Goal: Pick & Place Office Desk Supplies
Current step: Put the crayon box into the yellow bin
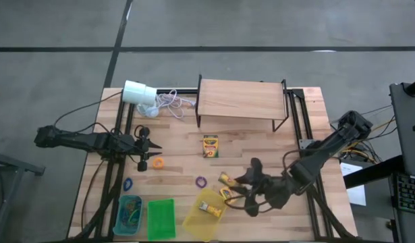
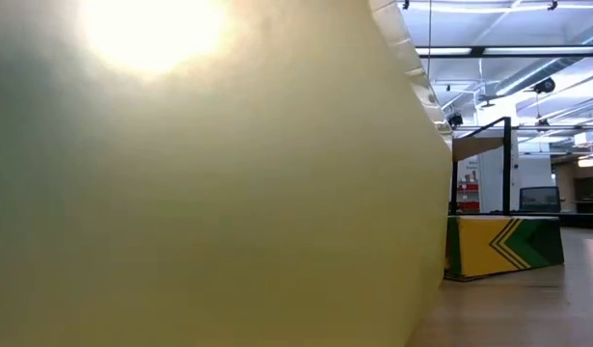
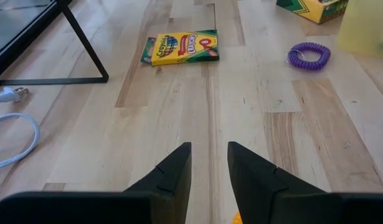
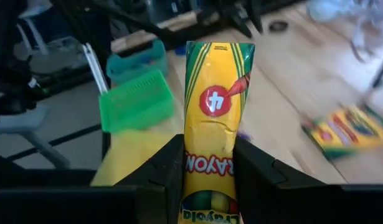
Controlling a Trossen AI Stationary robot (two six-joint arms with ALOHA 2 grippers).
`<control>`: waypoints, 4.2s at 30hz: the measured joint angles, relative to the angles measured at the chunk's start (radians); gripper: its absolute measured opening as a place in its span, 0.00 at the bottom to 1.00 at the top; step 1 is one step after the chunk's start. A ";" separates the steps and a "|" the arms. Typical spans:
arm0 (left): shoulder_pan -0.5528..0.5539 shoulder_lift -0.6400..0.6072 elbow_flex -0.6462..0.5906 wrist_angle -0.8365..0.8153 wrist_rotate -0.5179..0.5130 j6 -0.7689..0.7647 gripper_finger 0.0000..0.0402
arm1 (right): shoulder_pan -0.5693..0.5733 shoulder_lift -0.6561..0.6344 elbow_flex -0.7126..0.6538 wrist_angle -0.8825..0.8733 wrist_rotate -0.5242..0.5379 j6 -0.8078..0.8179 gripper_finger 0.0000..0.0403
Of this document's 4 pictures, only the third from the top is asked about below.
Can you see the orange coil wristband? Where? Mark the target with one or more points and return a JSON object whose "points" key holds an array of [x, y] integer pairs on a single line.
{"points": [[238, 219]]}

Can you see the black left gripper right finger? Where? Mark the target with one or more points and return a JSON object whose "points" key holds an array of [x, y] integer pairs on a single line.
{"points": [[256, 180]]}

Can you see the Crayola crayon box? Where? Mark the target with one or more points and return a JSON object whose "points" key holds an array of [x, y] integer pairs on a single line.
{"points": [[315, 9], [185, 46]]}

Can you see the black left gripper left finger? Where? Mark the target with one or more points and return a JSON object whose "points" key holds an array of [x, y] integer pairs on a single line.
{"points": [[172, 180]]}

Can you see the purple coil wristband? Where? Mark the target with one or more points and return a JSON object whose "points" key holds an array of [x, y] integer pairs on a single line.
{"points": [[325, 57]]}

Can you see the wooden shelf riser black legs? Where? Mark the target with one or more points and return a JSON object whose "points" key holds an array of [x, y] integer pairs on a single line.
{"points": [[54, 81]]}

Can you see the yellow translucent plastic bin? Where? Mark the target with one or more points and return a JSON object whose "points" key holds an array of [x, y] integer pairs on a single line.
{"points": [[365, 28]]}

